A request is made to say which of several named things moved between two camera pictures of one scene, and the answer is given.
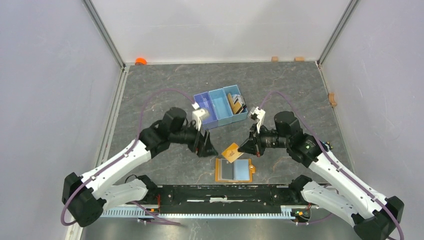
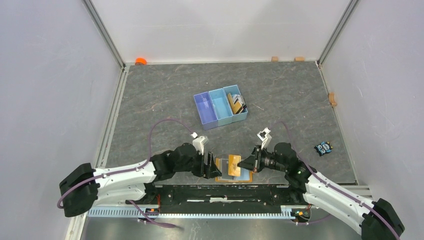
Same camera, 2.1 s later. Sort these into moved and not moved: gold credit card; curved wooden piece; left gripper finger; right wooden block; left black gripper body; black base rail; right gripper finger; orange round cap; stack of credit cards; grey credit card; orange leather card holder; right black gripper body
Moved: left gripper finger; left black gripper body; gold credit card; right gripper finger; right black gripper body
Not moved: grey credit card; right wooden block; orange leather card holder; curved wooden piece; stack of credit cards; orange round cap; black base rail
